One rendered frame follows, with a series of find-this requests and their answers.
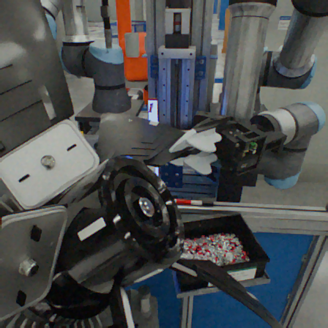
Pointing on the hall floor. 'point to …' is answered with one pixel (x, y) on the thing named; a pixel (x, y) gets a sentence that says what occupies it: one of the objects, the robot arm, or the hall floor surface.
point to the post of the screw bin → (186, 312)
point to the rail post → (319, 248)
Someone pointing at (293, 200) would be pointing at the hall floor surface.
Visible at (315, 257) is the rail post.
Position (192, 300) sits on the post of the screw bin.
